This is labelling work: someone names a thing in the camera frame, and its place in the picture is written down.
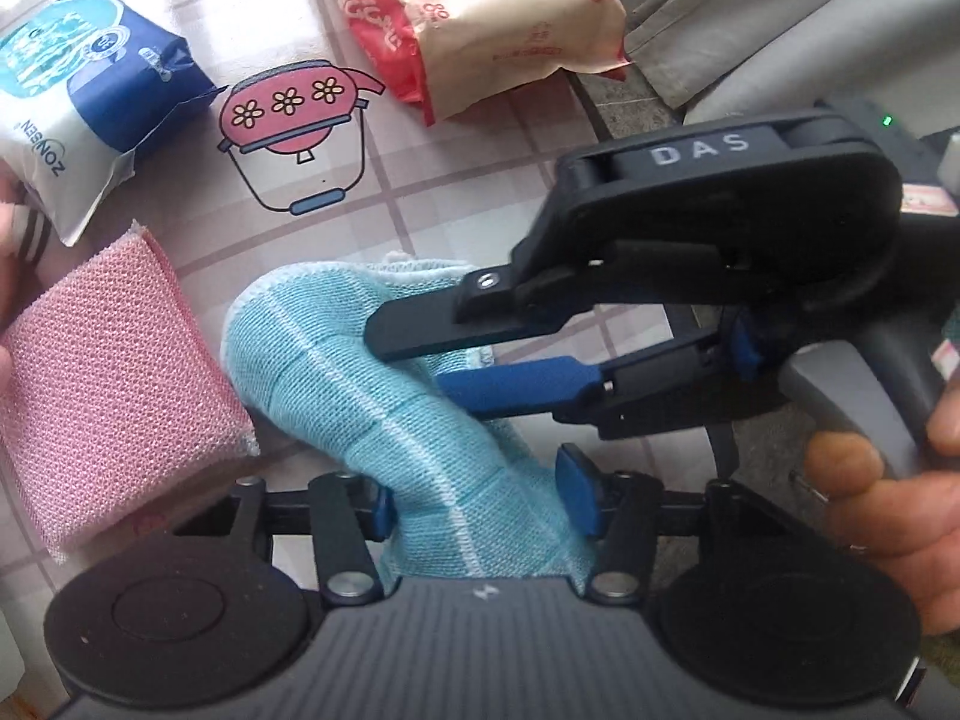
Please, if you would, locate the light blue woven cloth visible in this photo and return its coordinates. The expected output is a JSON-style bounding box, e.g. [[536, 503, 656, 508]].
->
[[220, 255, 594, 587]]

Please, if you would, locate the person's right hand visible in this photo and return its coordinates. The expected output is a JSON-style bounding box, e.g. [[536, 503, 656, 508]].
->
[[803, 380, 960, 637]]

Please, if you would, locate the grey sofa cushion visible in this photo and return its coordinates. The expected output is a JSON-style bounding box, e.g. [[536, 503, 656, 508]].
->
[[625, 0, 958, 135]]

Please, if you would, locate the pink mesh sponge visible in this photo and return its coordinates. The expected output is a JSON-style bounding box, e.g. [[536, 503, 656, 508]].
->
[[2, 226, 259, 559]]

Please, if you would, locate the pink wet wipes pack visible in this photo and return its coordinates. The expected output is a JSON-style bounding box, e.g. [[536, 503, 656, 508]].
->
[[337, 0, 628, 125]]

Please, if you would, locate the pink plush doll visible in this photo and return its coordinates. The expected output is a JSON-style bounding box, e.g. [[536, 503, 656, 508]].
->
[[2, 171, 52, 327]]

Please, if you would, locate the blue white tissue pack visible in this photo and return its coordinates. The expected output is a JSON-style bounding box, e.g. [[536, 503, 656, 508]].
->
[[2, 0, 221, 247]]

